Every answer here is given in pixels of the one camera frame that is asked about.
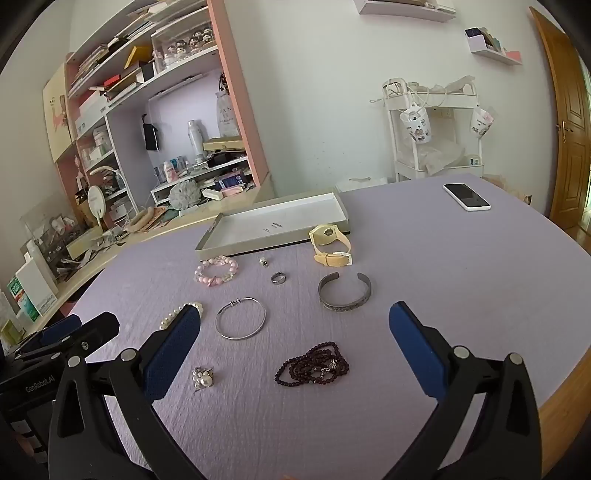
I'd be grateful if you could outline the cream desk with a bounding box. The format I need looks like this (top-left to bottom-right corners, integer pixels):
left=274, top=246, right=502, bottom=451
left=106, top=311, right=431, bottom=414
left=9, top=187, right=273, bottom=333

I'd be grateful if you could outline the pearl brooch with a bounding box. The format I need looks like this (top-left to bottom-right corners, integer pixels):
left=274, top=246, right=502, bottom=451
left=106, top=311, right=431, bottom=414
left=191, top=366, right=215, bottom=392

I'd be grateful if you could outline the grey fluffy ball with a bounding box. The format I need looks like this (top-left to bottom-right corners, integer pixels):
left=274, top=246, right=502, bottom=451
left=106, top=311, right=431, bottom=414
left=168, top=180, right=200, bottom=210

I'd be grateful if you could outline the gold flat box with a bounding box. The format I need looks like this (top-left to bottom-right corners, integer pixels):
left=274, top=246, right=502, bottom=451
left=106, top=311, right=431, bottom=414
left=203, top=136, right=245, bottom=153

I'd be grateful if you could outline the white tote bag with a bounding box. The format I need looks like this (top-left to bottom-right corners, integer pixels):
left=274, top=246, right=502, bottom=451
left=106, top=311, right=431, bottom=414
left=216, top=71, right=243, bottom=138

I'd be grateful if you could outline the wooden door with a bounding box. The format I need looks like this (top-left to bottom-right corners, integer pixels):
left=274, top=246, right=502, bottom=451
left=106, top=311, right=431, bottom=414
left=529, top=7, right=591, bottom=227

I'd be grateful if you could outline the yellow wrist watch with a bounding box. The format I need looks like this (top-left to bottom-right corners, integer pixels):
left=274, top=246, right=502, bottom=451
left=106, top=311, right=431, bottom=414
left=308, top=223, right=354, bottom=267

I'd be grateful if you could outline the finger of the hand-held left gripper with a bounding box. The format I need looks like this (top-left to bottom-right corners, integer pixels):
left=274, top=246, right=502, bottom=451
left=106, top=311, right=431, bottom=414
left=18, top=315, right=84, bottom=356
left=16, top=311, right=121, bottom=365

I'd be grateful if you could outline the pink bead bracelet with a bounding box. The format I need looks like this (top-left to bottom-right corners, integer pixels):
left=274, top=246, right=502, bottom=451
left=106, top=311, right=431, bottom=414
left=194, top=256, right=239, bottom=288

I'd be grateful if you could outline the white spray bottle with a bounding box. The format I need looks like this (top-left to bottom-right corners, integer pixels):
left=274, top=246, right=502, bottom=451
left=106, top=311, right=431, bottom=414
left=187, top=119, right=205, bottom=160

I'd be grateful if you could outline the grey metal cuff bangle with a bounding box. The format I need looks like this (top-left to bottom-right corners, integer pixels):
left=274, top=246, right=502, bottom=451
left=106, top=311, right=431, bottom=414
left=318, top=272, right=373, bottom=312

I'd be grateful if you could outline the white box with green label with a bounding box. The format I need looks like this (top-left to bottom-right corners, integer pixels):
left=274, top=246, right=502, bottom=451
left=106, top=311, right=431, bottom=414
left=8, top=261, right=58, bottom=321

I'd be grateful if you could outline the dark red bead necklace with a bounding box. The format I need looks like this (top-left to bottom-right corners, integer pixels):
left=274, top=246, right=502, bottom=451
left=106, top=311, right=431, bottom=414
left=275, top=342, right=350, bottom=387

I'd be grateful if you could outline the clear figurine display case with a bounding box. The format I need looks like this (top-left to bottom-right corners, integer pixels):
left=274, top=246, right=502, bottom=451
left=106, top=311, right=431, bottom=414
left=151, top=18, right=220, bottom=72

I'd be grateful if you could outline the white wall shelf with books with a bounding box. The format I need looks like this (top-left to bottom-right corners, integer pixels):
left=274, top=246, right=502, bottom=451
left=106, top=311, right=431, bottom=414
left=465, top=28, right=524, bottom=65

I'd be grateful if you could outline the pink and white bookshelf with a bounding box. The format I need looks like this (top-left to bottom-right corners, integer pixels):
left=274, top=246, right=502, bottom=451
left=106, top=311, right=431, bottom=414
left=65, top=0, right=271, bottom=232

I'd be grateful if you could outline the grey shallow tray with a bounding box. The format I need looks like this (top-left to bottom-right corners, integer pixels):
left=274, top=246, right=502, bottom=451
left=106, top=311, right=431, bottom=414
left=195, top=191, right=352, bottom=257

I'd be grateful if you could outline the purple tablecloth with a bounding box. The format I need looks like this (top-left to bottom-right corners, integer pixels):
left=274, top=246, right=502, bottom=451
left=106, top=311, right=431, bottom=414
left=69, top=173, right=591, bottom=480

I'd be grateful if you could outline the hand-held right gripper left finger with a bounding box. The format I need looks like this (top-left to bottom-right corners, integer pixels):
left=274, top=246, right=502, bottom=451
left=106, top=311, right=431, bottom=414
left=48, top=302, right=218, bottom=480

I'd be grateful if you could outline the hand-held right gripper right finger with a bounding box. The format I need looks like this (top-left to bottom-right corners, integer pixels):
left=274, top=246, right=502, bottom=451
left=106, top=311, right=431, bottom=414
left=388, top=301, right=543, bottom=480

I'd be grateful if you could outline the white trolley cart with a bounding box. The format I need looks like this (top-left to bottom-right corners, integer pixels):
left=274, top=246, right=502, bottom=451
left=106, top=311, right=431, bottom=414
left=381, top=78, right=485, bottom=183

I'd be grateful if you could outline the round white mirror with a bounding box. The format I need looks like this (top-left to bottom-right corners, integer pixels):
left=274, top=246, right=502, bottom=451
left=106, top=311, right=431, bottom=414
left=87, top=185, right=108, bottom=229

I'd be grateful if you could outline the beige wall poster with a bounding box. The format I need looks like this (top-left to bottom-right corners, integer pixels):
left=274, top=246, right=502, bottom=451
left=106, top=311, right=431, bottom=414
left=42, top=62, right=77, bottom=163

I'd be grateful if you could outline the white printed mug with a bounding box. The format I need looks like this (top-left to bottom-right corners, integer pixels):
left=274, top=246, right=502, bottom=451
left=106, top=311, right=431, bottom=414
left=470, top=107, right=495, bottom=137
left=399, top=107, right=434, bottom=145

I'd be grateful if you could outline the white smartphone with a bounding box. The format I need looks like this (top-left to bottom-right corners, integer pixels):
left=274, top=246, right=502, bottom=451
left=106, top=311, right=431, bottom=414
left=443, top=183, right=491, bottom=212

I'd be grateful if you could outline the thin silver bangle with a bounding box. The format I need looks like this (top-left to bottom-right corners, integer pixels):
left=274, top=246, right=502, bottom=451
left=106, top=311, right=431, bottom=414
left=215, top=298, right=267, bottom=341

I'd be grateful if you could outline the white pearl bracelet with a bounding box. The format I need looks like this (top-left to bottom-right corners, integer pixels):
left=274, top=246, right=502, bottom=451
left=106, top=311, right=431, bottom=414
left=158, top=301, right=205, bottom=330

